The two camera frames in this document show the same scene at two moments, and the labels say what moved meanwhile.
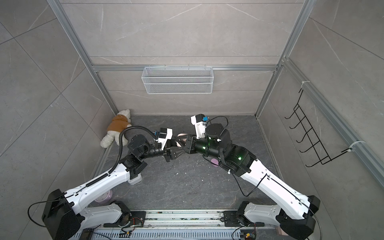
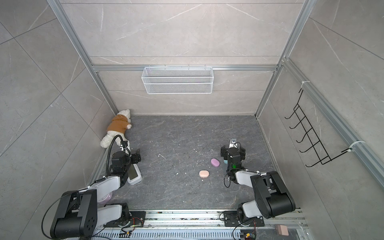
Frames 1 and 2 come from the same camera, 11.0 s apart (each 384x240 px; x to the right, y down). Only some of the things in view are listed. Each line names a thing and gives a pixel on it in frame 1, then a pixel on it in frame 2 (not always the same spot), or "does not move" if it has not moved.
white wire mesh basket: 178,80 does not move
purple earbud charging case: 215,161 does not move
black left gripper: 169,152 → 135,157
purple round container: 105,198 does not move
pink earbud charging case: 184,139 → 204,173
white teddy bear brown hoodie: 120,121 does not move
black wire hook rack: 322,155 does not move
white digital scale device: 136,180 does not move
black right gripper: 190,146 → 225,152
